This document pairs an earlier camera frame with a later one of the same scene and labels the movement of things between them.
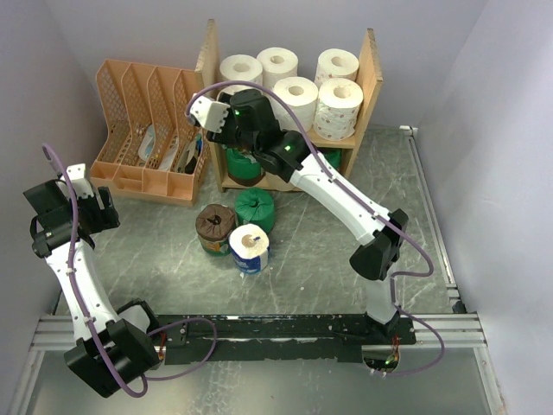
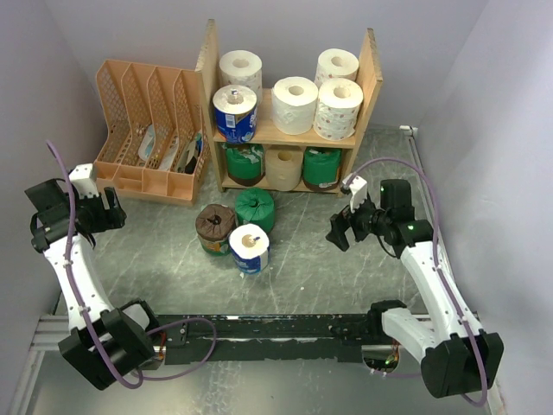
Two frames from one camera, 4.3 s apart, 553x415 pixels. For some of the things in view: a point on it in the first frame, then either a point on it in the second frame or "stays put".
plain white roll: (301, 95) stays put
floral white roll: (338, 108) stays put
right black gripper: (223, 136) → (340, 222)
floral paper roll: (335, 64) stays put
